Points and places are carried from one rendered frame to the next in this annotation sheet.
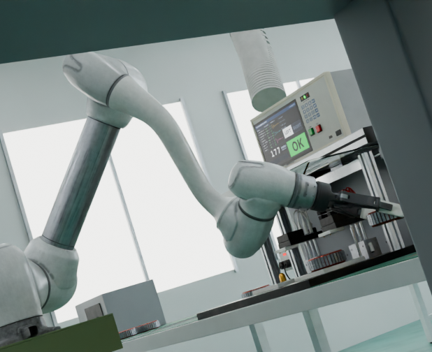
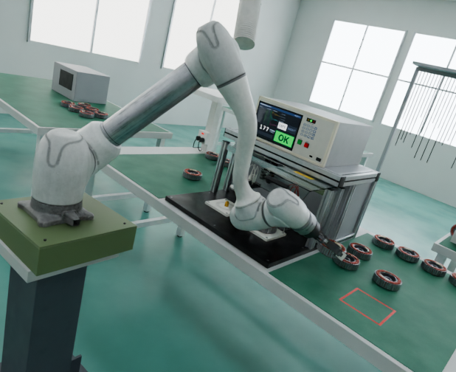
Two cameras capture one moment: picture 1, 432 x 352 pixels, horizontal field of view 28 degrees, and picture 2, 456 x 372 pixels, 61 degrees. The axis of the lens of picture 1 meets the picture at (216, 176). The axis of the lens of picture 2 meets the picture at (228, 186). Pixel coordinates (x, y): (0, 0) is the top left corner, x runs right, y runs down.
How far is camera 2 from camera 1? 1.36 m
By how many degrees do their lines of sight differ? 32
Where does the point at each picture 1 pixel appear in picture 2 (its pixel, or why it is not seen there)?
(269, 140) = (264, 118)
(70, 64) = (209, 35)
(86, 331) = (115, 237)
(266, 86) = (249, 36)
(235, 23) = not seen: outside the picture
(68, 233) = (124, 137)
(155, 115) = (249, 121)
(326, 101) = (324, 136)
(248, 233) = (255, 226)
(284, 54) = not seen: outside the picture
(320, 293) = (277, 288)
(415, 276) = (361, 352)
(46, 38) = not seen: outside the picture
